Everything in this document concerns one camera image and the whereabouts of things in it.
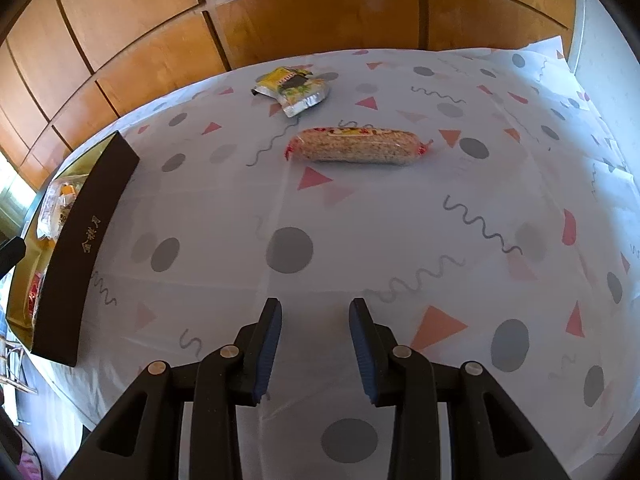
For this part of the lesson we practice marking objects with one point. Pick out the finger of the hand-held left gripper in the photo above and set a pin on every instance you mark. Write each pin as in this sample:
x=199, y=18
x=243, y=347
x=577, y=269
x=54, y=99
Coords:
x=10, y=256

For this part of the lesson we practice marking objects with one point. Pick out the yellow green snack packet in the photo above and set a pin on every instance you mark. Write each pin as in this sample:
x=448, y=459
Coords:
x=295, y=87

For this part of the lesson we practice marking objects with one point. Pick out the wooden wardrobe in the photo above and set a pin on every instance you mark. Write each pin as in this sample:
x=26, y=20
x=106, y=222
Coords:
x=150, y=35

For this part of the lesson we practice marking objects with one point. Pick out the white patterned tablecloth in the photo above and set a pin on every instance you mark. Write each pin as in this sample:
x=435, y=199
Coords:
x=350, y=220

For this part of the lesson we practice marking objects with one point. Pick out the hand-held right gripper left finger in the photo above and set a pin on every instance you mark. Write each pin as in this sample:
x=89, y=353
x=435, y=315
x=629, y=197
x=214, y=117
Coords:
x=265, y=355

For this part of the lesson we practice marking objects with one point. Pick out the red-ended puffed rice bar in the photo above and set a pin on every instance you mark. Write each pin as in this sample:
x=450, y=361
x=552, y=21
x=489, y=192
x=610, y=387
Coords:
x=360, y=147

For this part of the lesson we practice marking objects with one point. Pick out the dark brown box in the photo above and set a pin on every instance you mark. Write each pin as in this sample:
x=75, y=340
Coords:
x=75, y=260

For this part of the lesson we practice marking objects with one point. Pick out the clear pink cracker packet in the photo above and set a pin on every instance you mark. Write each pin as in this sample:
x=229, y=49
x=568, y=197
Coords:
x=52, y=210

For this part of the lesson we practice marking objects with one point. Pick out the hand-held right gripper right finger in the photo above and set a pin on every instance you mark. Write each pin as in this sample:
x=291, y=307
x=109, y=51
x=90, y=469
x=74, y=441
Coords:
x=361, y=355

